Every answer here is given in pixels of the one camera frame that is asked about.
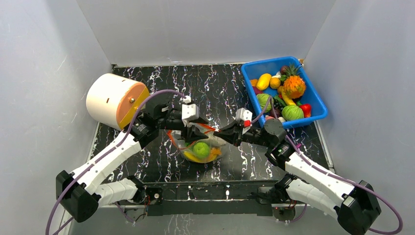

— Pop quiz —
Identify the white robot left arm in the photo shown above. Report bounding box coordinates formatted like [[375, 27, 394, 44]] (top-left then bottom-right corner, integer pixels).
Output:
[[56, 94, 208, 222]]

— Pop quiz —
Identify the white orange cylinder drum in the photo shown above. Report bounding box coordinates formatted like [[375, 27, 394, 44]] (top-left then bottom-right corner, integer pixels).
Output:
[[86, 73, 149, 130]]

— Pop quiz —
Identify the dark red toy fruit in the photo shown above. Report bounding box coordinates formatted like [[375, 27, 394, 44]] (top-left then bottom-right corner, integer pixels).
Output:
[[270, 108, 280, 118]]

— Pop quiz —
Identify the orange toy pineapple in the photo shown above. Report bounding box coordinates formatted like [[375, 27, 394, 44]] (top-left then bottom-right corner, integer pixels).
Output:
[[280, 64, 306, 99]]

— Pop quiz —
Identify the blue plastic bin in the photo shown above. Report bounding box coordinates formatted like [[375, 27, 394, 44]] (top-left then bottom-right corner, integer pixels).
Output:
[[241, 56, 328, 129]]

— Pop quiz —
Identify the yellow toy mango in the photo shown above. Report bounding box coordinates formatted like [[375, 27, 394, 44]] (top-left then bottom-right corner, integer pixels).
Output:
[[256, 73, 272, 91]]

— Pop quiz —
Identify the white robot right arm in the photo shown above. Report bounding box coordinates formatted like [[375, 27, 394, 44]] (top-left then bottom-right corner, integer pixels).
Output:
[[214, 118, 381, 235]]

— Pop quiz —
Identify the light green toy fruit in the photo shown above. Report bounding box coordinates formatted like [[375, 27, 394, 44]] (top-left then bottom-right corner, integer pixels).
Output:
[[192, 142, 210, 158]]

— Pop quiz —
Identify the green toy cabbage small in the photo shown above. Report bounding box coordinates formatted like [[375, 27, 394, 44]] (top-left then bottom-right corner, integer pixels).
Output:
[[256, 93, 273, 113]]

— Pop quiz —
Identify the clear orange zip top bag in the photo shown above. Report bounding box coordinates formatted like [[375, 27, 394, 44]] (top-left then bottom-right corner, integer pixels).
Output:
[[167, 124, 230, 164]]

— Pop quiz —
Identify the green toy cabbage large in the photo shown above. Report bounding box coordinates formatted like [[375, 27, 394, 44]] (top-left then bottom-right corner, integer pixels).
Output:
[[282, 105, 304, 121]]

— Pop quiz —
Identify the red toy pepper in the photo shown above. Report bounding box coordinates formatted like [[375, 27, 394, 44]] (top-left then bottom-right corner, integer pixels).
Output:
[[299, 104, 312, 118]]

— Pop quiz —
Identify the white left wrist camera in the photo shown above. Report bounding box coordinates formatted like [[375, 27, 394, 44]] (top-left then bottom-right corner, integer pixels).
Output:
[[181, 95, 200, 127]]

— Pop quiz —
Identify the small yellow toy banana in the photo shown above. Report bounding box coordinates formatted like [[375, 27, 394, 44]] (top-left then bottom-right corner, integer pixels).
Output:
[[281, 91, 297, 106]]

